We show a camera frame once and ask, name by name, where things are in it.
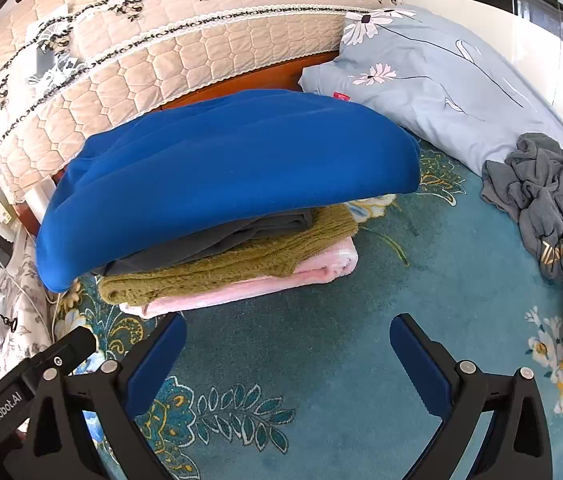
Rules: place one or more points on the beige quilted headboard cover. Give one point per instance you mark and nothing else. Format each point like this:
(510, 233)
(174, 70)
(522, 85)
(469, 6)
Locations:
(73, 68)

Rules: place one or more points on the teal floral bed blanket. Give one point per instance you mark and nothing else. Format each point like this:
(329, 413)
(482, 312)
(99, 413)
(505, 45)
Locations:
(304, 384)

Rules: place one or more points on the pink folded garment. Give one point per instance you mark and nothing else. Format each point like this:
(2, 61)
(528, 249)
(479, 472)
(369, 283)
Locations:
(336, 261)

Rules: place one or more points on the dark grey folded garment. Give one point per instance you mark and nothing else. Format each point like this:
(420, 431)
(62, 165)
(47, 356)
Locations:
(210, 242)

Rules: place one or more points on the light blue floral pillow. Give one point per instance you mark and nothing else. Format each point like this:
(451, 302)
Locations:
(436, 79)

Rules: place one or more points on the grey crumpled sweatshirt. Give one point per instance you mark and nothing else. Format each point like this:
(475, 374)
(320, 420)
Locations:
(528, 186)

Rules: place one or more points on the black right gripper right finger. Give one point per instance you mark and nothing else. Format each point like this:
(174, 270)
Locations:
(516, 444)

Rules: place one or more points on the blue snoopy sweatshirt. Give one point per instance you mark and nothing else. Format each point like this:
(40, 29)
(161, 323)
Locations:
(173, 173)

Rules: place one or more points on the olive knitted folded sweater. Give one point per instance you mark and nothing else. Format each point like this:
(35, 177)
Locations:
(270, 257)

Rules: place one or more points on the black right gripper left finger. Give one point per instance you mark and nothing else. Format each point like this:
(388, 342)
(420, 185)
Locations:
(58, 444)

